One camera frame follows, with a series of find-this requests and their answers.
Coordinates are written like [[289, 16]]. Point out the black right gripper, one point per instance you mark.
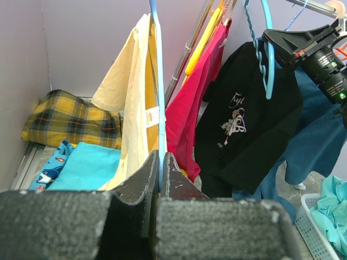
[[311, 51]]

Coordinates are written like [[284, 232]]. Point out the orange plastic hanger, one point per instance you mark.
[[341, 53]]

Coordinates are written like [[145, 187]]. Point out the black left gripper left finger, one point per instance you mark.
[[114, 224]]

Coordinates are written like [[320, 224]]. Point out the wooden hanger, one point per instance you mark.
[[340, 9]]

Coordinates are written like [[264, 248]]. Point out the cream beige shirt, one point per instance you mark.
[[129, 87]]

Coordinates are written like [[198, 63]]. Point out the blue patterned cloth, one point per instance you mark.
[[53, 167]]

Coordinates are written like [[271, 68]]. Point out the dark blue shirt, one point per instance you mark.
[[315, 146]]

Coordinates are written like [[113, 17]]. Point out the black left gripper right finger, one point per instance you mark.
[[191, 226]]

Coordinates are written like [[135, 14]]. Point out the yellow plastic hanger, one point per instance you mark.
[[206, 36]]

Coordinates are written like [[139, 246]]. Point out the magenta pink shirt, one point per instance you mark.
[[182, 112]]

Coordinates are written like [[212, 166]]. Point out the black shirt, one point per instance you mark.
[[242, 134]]

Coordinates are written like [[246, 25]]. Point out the white clothes rack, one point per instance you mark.
[[199, 28]]

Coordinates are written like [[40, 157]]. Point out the yellow plaid shirt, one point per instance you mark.
[[61, 115]]

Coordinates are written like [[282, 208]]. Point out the pale blue wire hanger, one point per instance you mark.
[[161, 94]]

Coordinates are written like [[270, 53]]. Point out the beige hanger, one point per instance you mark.
[[228, 10]]

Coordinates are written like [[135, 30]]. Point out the white perforated plastic basket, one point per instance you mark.
[[317, 244]]

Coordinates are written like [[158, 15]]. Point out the turquoise t shirt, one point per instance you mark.
[[329, 214]]

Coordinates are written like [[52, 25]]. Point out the folded turquoise cloth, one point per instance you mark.
[[89, 167]]

